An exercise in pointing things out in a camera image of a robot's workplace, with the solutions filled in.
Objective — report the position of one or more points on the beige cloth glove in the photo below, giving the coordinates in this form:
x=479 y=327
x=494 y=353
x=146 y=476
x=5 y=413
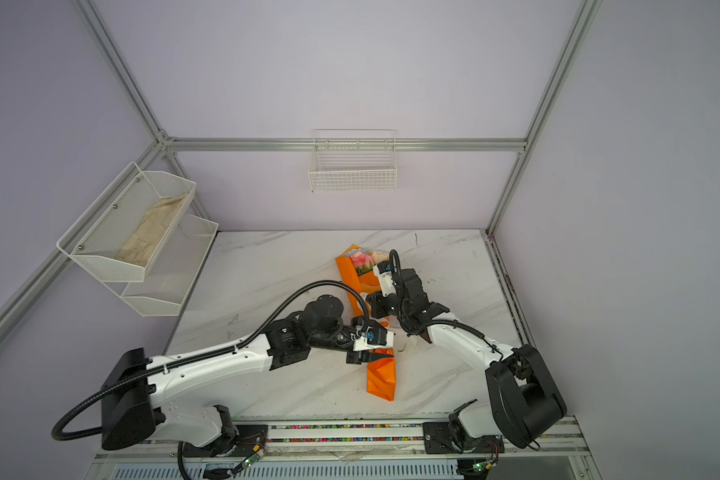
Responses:
x=140 y=246

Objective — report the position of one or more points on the lower white mesh shelf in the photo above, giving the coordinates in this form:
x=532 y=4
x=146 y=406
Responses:
x=167 y=285

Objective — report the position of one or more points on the orange wrapping paper sheet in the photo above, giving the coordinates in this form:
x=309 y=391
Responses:
x=381 y=375

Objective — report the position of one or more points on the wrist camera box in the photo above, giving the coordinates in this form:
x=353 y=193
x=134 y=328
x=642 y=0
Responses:
x=384 y=275
x=374 y=337

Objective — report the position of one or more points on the aluminium frame post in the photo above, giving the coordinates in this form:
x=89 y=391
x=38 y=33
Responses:
x=105 y=42
x=583 y=20

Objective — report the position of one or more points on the cream printed ribbon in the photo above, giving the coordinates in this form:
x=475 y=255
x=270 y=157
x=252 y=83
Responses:
x=400 y=343

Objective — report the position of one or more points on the upper white mesh shelf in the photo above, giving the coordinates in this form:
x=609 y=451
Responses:
x=95 y=238

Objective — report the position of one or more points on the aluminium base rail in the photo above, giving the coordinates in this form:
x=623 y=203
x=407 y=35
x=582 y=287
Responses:
x=362 y=449

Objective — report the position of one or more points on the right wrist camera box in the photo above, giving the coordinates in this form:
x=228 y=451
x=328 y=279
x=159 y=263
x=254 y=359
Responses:
x=384 y=275

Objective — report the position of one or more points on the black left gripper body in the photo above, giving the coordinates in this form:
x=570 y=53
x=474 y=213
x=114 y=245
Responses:
x=341 y=339

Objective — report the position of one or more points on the white wire wall basket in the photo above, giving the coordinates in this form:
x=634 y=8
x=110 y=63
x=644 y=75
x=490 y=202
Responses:
x=353 y=171

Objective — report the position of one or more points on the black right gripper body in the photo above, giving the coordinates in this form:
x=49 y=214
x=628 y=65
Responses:
x=390 y=305

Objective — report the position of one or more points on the white mesh shelf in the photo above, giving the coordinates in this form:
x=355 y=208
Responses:
x=167 y=285
x=95 y=238

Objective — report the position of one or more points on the aluminium frame post left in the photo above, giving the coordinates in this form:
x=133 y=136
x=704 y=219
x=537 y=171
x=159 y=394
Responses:
x=105 y=42

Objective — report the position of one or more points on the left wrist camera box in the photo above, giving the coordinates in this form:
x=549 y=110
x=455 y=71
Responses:
x=374 y=337

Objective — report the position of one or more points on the aluminium frame crossbar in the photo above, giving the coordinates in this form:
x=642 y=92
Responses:
x=310 y=144

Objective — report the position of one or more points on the aluminium frame post right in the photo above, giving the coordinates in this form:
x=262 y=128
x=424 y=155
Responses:
x=583 y=20

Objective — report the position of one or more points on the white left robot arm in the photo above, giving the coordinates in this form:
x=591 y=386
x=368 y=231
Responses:
x=140 y=399

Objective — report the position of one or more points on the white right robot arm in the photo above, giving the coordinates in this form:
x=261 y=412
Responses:
x=523 y=398

